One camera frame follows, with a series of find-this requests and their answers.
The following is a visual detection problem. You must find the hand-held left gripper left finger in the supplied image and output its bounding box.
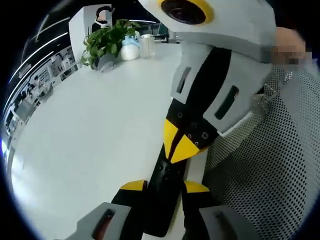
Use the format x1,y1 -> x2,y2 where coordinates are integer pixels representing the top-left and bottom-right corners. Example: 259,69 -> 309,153
74,179 -> 151,240

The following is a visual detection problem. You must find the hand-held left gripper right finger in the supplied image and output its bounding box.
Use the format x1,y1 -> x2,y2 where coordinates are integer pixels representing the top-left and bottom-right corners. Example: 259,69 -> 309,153
180,180 -> 261,240

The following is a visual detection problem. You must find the black remote control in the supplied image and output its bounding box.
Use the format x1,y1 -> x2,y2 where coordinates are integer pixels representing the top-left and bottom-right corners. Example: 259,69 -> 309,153
143,144 -> 192,238

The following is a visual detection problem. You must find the person's right hand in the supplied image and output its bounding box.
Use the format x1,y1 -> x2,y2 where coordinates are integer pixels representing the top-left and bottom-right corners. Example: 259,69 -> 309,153
275,26 -> 307,50

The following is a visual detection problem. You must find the clear glass cup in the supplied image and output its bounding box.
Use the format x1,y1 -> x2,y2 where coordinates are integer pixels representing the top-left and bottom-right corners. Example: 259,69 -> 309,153
138,34 -> 156,60

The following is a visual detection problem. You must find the white vase with blue mask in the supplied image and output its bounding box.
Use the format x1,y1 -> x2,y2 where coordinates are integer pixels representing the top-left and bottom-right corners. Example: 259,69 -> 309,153
120,34 -> 141,62

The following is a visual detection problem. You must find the white mesh chair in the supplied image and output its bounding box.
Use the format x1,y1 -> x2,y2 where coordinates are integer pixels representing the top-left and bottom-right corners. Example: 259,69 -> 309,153
202,64 -> 320,240

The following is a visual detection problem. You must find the green potted plant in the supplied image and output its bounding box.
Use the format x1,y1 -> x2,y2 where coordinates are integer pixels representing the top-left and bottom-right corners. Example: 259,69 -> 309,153
79,19 -> 142,71

